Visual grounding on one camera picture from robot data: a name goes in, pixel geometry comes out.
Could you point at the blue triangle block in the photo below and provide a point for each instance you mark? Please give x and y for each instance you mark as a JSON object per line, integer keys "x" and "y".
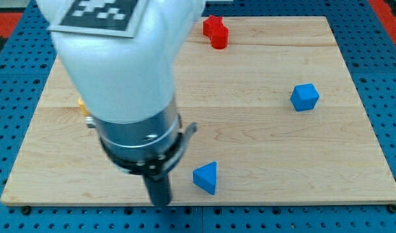
{"x": 205, "y": 177}

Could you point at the blue cube block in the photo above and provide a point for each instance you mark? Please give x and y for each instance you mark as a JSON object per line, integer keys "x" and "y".
{"x": 304, "y": 97}

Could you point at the red star block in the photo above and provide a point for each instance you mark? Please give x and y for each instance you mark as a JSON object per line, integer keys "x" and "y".
{"x": 211, "y": 24}

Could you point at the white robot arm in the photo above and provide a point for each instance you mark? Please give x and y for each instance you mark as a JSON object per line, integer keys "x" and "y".
{"x": 119, "y": 55}

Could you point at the red cylinder block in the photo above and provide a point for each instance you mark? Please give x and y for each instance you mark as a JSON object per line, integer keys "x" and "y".
{"x": 219, "y": 37}

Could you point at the wooden board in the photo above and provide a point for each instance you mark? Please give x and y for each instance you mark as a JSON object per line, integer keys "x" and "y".
{"x": 267, "y": 153}

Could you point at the black white fiducial marker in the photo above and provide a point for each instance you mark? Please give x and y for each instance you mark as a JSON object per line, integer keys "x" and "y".
{"x": 117, "y": 18}

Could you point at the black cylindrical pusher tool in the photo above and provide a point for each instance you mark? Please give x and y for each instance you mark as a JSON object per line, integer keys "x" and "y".
{"x": 159, "y": 191}

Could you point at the yellow block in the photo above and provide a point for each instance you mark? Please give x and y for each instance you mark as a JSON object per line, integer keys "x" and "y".
{"x": 83, "y": 108}

